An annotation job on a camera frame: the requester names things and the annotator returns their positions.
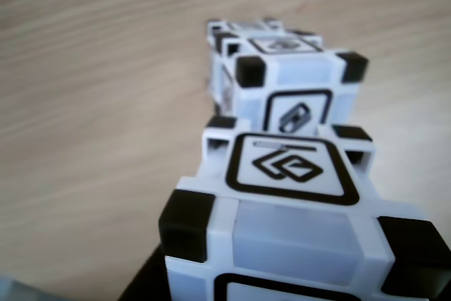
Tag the white cube overlapping-squares symbol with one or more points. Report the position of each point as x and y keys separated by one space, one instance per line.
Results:
x=282 y=234

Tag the white cube zigzag-diamond symbol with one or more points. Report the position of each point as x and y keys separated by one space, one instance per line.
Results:
x=299 y=72

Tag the white cube crossed-shape symbol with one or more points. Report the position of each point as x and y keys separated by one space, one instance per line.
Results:
x=216 y=27

